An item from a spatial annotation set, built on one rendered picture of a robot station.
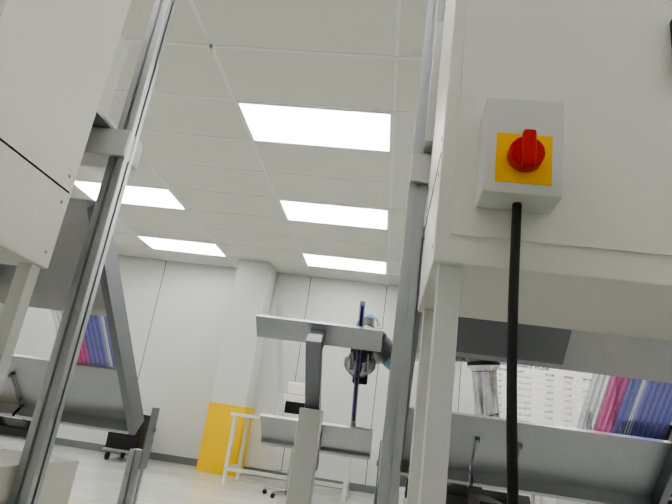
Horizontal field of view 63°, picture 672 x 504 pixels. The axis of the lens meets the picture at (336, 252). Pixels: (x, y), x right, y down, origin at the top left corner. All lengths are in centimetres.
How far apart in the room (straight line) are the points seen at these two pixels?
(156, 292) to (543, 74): 861
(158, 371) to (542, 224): 838
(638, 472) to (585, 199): 105
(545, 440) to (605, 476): 20
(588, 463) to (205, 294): 774
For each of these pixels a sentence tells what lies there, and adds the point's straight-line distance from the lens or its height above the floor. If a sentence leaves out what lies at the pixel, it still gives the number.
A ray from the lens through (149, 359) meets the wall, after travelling 904.
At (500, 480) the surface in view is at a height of 70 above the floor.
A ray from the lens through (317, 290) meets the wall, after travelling 858.
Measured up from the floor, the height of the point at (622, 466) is 78.
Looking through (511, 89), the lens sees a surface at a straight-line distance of 87.
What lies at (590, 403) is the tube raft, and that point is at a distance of 156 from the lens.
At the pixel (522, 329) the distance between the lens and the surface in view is 134.
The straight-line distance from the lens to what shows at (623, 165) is 85.
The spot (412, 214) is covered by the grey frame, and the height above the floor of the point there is 123.
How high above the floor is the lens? 77
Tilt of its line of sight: 18 degrees up
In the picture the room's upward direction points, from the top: 8 degrees clockwise
